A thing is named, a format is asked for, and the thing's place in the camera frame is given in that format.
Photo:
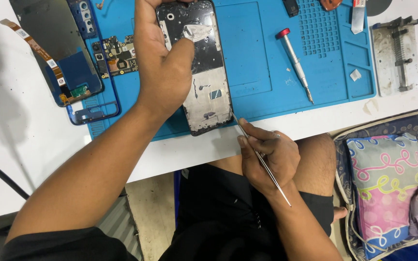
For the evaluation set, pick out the small black camera board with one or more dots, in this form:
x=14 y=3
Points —
x=100 y=60

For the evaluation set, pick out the silver metal tweezers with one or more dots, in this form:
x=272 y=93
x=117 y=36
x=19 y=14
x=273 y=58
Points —
x=272 y=177

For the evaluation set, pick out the phone motherboard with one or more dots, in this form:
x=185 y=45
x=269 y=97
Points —
x=122 y=54

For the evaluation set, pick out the person's leg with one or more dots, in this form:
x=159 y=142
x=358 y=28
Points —
x=314 y=163

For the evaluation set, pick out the blue phone back housing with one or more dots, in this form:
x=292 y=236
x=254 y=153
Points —
x=85 y=21

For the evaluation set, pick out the white cleaning wipe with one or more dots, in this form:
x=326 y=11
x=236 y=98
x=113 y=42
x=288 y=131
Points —
x=196 y=32

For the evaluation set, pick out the small black tool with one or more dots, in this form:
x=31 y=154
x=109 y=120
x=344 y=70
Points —
x=291 y=7

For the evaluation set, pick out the person's right hand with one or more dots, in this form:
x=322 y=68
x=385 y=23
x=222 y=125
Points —
x=278 y=163

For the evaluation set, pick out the dark round disc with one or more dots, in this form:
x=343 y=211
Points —
x=377 y=6

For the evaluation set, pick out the blue silicone repair mat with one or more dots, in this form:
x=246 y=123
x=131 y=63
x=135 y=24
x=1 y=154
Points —
x=259 y=61

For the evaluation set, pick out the phone display panel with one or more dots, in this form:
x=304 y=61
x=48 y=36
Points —
x=53 y=40

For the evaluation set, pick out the person's black shorts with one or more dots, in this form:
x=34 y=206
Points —
x=212 y=214

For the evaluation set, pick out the metal circuit board holder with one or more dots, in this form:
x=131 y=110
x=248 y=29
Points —
x=396 y=58

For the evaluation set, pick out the black silver phone frame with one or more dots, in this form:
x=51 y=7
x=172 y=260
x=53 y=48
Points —
x=209 y=87

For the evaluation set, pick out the colourful swirl pattern pillow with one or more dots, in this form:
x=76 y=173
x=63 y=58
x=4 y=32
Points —
x=383 y=188

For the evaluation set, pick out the metal pry blade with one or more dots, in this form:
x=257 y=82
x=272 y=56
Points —
x=357 y=18

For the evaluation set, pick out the small white paper scrap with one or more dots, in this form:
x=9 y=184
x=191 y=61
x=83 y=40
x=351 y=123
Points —
x=355 y=74

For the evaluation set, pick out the red capped silver screwdriver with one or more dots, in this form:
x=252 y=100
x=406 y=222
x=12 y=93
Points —
x=296 y=61

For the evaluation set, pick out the person's left hand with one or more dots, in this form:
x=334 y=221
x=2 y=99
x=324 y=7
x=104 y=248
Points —
x=158 y=72

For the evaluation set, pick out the person's black shirt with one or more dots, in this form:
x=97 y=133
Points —
x=67 y=246

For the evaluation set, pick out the grey ribbed panel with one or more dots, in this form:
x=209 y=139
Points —
x=118 y=224

